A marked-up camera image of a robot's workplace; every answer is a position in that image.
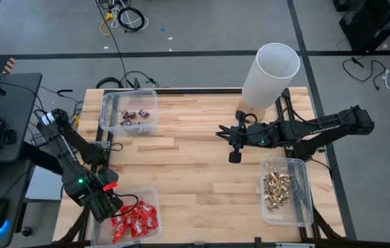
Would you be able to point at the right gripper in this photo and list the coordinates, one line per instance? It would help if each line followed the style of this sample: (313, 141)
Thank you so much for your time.
(236, 156)

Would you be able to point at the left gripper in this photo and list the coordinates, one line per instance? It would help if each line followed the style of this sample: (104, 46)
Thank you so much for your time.
(107, 208)

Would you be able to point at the red candy bar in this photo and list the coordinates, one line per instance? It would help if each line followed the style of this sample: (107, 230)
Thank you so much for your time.
(119, 235)
(137, 229)
(131, 219)
(144, 208)
(151, 222)
(116, 220)
(127, 211)

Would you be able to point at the clear plastic bin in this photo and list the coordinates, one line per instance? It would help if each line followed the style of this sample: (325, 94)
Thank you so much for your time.
(153, 196)
(136, 100)
(298, 213)

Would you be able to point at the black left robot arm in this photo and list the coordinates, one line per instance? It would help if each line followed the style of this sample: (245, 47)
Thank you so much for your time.
(64, 151)

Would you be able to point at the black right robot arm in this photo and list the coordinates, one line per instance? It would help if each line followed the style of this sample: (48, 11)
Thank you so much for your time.
(312, 131)

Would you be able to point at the white box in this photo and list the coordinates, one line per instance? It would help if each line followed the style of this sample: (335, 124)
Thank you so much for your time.
(43, 187)

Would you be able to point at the white shade table lamp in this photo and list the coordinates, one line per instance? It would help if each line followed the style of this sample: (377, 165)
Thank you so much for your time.
(271, 75)

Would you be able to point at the black caster wheel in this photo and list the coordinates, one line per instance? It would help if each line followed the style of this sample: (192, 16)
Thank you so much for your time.
(26, 231)

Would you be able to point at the black box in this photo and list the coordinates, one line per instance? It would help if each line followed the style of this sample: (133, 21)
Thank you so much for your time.
(36, 156)

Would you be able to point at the yellow plug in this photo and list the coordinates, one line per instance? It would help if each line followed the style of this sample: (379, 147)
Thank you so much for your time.
(76, 120)

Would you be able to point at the dark flat rectangular device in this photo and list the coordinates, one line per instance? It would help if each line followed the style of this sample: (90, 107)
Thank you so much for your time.
(38, 140)

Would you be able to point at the small black desk device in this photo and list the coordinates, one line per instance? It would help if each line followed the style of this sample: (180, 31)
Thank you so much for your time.
(9, 137)

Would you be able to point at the white label strip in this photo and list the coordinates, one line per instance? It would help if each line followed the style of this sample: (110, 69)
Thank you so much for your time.
(295, 245)

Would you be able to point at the grey desk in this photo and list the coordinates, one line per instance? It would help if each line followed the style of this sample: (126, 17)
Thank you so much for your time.
(19, 96)

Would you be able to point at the orange black striped marker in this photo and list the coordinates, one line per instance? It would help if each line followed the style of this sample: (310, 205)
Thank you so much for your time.
(9, 65)

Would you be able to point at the black cabinet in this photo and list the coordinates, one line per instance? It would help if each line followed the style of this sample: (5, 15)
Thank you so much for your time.
(370, 27)

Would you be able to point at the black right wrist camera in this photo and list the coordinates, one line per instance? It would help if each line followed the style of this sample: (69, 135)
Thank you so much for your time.
(245, 136)

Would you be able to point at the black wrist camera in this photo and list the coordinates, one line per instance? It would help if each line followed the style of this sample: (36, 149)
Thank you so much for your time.
(109, 175)
(245, 136)

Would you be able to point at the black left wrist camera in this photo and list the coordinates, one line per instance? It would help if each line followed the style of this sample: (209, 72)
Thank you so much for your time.
(109, 175)

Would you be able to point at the black aluminium frame rail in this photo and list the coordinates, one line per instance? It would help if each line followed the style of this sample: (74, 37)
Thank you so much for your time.
(74, 225)
(286, 100)
(198, 91)

